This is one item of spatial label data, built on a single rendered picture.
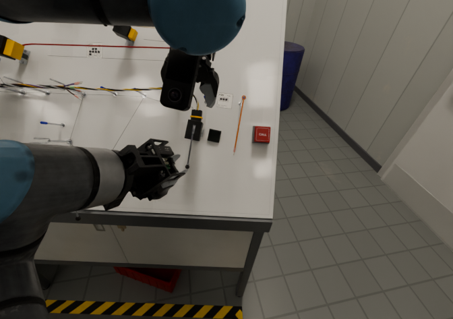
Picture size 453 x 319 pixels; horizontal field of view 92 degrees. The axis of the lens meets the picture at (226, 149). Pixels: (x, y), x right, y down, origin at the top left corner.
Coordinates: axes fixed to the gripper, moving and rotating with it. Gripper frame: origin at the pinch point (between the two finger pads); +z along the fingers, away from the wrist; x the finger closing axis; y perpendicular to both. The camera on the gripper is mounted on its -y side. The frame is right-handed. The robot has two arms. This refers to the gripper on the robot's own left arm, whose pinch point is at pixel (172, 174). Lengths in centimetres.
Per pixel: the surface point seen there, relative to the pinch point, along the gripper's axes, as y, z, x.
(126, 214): -30.3, 15.6, 1.5
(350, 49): 145, 232, 64
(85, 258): -79, 35, -1
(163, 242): -38, 36, -13
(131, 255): -59, 39, -10
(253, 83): 26.7, 26.6, 17.2
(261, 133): 20.0, 25.3, 1.2
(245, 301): -44, 87, -67
